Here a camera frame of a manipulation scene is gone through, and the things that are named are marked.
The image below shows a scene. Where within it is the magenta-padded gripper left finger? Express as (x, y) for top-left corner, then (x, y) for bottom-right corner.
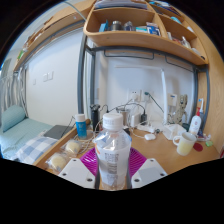
(58, 146), (101, 190)

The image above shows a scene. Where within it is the white wall box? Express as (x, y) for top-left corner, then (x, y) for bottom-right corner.
(168, 93), (178, 108)

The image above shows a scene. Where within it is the wooden shelf unit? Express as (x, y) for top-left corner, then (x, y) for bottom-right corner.
(83, 0), (209, 66)

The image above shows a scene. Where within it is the cream ceramic mug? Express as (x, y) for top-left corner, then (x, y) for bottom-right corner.
(172, 131), (198, 157)

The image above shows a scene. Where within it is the small blue white-capped bottle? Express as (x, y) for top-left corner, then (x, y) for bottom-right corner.
(74, 113), (88, 140)

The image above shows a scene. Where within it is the dark grey laptop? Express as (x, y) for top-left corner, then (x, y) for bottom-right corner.
(43, 124), (70, 140)

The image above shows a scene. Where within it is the white earbuds case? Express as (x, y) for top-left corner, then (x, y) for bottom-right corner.
(144, 133), (157, 141)

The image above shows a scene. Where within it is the black electric shaver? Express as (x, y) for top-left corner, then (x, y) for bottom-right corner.
(89, 103), (102, 133)

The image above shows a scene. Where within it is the clear plastic water bottle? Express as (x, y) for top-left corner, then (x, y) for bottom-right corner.
(93, 112), (133, 191)

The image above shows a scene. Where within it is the blue spray bottle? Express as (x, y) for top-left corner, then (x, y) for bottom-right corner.
(197, 97), (206, 138)

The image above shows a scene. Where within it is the white power strip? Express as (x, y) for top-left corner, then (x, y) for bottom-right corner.
(136, 122), (158, 134)

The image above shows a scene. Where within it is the blue plaid blanket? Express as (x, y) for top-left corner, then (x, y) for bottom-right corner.
(14, 134), (59, 165)

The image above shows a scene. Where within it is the white red-pump lotion bottle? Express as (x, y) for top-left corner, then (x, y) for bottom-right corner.
(188, 107), (203, 137)

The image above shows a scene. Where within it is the wrapped pale bun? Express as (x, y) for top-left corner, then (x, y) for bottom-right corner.
(63, 139), (83, 156)
(46, 152), (69, 173)

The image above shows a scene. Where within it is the steel cup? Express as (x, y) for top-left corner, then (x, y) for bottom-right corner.
(118, 108), (132, 127)

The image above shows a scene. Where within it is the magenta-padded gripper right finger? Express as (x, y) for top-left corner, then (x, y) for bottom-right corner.
(128, 146), (168, 190)

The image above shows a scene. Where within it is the white charger block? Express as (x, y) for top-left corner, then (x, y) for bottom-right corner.
(129, 112), (143, 128)

